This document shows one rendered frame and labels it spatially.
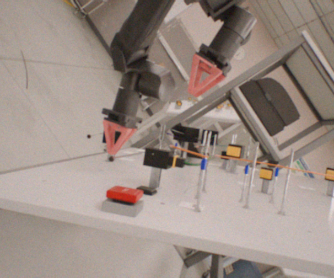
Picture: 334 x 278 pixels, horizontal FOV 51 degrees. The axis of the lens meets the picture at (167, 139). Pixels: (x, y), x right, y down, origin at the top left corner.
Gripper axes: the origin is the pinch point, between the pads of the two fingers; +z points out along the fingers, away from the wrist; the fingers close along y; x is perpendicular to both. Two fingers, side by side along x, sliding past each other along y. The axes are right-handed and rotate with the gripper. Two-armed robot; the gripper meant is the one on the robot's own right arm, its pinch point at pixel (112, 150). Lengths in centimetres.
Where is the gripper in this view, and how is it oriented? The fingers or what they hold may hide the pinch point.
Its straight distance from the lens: 83.3
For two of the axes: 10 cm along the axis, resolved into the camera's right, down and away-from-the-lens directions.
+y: 2.6, 0.0, 9.6
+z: -3.0, 9.5, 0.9
